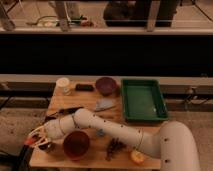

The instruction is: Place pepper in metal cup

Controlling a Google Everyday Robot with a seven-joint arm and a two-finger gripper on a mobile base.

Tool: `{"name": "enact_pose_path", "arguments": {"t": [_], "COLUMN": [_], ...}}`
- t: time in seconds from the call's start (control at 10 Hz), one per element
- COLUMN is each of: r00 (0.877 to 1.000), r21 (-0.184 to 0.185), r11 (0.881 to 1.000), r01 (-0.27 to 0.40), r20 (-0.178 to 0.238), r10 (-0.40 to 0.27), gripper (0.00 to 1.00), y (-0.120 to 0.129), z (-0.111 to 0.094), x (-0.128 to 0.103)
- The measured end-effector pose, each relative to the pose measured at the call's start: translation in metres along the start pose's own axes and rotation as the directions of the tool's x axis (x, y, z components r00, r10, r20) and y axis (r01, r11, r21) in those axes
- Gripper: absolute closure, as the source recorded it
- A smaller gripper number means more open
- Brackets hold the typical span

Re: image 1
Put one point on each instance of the black rectangular block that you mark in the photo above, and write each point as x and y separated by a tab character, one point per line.
84	87

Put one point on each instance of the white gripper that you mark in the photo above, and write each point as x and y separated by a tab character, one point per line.
44	133

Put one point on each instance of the wooden board table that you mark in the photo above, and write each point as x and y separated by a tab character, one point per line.
85	119

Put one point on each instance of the purple bowl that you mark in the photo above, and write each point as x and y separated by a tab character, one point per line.
106	86

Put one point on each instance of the grey cloth piece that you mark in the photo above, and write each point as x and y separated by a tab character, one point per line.
104	104

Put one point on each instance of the red pepper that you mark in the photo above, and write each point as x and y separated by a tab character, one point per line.
30	141

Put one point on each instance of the purple grape bunch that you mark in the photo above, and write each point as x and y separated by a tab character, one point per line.
113	147

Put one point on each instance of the red-brown bowl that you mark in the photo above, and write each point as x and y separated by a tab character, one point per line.
76	145

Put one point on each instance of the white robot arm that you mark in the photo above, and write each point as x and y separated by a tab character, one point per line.
173	144

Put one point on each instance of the green plastic tray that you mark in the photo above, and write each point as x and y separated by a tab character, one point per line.
142	101

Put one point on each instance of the black handled tool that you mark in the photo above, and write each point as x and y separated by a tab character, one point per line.
62	112

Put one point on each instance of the small blue object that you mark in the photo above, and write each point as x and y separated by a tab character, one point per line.
100	133

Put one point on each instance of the yellow orange fruit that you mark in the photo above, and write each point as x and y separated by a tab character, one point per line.
137	157

